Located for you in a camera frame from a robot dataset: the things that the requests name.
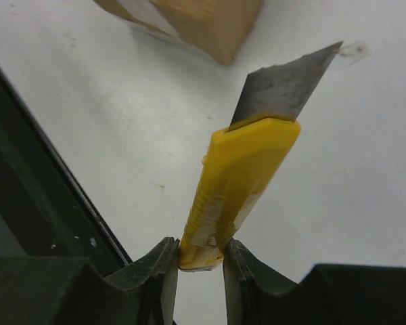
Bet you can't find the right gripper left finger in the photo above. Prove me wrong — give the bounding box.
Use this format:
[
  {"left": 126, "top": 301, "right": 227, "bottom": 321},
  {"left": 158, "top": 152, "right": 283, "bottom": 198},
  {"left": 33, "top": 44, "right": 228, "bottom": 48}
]
[{"left": 0, "top": 237, "right": 179, "bottom": 324}]

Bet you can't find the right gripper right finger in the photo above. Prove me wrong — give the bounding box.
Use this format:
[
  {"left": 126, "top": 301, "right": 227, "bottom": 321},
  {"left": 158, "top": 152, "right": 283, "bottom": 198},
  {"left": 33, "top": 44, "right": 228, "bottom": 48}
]
[{"left": 223, "top": 240, "right": 406, "bottom": 324}]

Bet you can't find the yellow utility knife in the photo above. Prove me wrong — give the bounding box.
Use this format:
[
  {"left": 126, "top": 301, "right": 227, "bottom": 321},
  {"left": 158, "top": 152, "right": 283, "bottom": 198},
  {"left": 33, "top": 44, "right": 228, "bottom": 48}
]
[{"left": 179, "top": 43, "right": 341, "bottom": 272}]

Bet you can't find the brown cardboard express box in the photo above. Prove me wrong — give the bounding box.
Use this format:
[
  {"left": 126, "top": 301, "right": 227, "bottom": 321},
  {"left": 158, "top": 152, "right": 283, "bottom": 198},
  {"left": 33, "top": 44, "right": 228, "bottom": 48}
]
[{"left": 95, "top": 0, "right": 263, "bottom": 66}]

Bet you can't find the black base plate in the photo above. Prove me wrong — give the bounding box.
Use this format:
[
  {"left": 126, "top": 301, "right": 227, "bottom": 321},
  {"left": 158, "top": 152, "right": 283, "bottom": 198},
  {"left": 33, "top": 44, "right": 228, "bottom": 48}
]
[{"left": 0, "top": 69, "right": 131, "bottom": 275}]

